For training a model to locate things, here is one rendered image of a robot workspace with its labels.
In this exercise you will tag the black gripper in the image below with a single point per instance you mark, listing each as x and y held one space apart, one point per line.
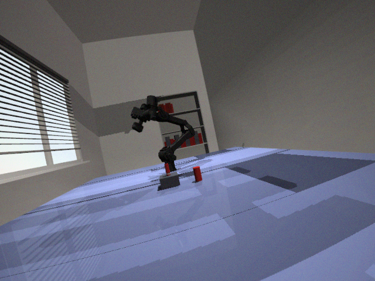
138 126

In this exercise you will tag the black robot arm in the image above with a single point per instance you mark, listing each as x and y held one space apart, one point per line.
167 152

